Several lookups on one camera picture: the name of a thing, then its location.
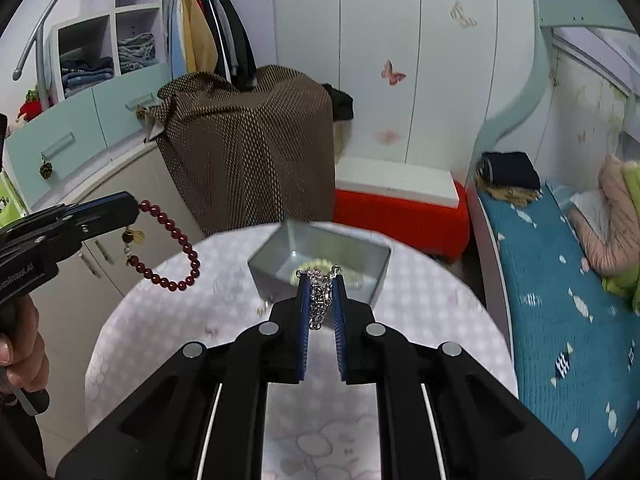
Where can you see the row of hanging clothes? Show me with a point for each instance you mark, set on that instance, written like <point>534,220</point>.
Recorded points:
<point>210,35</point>

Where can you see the white pillow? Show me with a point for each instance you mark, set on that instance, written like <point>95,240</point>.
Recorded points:
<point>587,205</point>

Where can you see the folded striped clothes stack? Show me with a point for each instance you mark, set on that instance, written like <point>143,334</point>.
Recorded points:
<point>137,51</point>

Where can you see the brown dotted cloth cover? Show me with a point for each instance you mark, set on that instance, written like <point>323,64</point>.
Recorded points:
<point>250,150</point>

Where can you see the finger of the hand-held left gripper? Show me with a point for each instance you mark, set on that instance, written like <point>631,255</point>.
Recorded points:
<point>107,207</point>

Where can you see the folded blue jeans stack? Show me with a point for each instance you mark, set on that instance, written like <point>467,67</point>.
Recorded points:
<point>85,74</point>

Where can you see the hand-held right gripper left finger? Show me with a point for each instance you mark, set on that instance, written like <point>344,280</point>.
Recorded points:
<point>303,310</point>

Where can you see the white wardrobe with butterfly stickers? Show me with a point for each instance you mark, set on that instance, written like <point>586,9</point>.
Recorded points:
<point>400,60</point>

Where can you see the person's left hand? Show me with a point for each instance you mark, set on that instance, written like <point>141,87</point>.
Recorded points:
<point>22,345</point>

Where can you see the green box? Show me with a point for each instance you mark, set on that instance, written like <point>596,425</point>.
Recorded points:
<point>9,200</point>

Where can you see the black garment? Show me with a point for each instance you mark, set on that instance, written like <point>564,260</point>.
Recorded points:
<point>341,102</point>

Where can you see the round table with patterned cloth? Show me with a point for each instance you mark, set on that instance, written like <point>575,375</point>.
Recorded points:
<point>165,310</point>

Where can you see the light green bed frame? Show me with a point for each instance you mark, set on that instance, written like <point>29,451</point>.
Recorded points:
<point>545,50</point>

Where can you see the green blanket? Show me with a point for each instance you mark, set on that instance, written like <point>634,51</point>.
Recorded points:
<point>631,240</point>

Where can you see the pine cone drawer charm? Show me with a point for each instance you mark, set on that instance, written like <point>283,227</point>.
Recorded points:
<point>46,169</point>

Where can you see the white cubby shelf unit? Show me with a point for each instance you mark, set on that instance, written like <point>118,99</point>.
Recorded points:
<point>100,40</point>

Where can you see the pink quilt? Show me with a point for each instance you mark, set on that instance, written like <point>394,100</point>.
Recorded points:
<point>610,220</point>

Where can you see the blue patterned bed mattress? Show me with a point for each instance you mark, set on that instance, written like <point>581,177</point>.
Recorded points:
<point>545,310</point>

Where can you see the red storage box white lid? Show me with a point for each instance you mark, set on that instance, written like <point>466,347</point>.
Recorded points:
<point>400,210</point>

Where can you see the grey metal box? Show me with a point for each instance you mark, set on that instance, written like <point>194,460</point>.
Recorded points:
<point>320,267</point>

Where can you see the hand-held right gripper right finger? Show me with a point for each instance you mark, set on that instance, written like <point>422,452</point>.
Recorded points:
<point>338,310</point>

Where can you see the light green drawer cabinet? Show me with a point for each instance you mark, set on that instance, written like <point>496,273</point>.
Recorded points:
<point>65,125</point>

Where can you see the red plush toy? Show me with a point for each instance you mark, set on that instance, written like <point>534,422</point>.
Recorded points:
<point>30,107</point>

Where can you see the grey curved metal rail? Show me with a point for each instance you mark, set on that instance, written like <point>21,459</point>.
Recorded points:
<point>35,25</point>

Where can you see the folded dark clothes pile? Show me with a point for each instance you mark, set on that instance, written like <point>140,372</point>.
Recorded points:
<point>510,172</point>

